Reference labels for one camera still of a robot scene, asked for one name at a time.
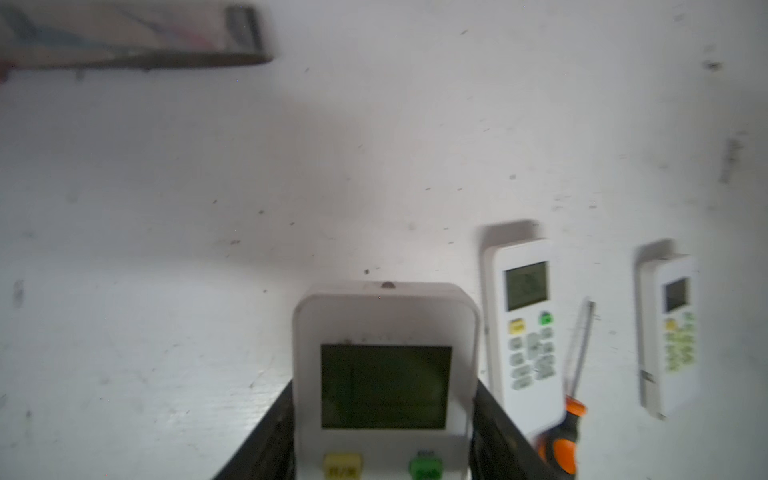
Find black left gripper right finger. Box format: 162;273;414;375
469;381;557;480

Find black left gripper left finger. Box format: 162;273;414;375
213;381;296;480

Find orange black screwdriver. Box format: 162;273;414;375
538;299;596;479

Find white remote control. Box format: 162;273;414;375
292;281;481;479
481;238;565;440
638;254;701;419

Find pink handled knife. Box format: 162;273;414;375
1;1;273;70

